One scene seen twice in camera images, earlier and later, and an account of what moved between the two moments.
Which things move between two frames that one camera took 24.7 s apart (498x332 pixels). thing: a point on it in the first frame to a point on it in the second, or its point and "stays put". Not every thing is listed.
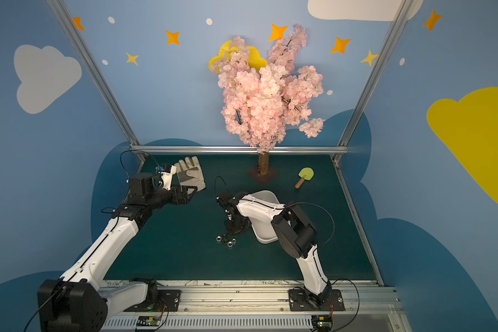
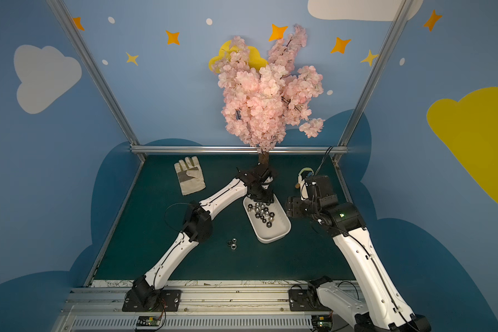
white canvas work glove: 190,174 stays put
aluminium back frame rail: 236,149 stays put
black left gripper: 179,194 to 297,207
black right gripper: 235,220 to 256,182
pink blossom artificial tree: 259,102 stays put
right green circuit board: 322,322 stays put
